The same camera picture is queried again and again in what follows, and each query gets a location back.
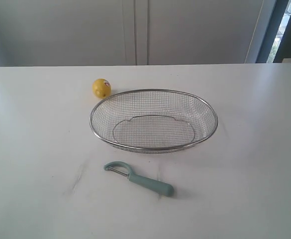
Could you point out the white cabinet doors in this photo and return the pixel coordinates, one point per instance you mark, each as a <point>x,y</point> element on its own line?
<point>131,32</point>

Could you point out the oval metal mesh basket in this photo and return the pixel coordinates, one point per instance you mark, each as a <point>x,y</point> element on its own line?
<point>153,120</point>

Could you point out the yellow lemon with sticker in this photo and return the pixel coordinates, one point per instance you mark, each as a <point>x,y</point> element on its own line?
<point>101,88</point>

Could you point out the window with dark frame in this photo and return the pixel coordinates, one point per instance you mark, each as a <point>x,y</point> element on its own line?
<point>279,26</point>

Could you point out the teal handled peeler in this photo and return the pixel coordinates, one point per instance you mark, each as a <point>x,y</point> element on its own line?
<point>126,170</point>

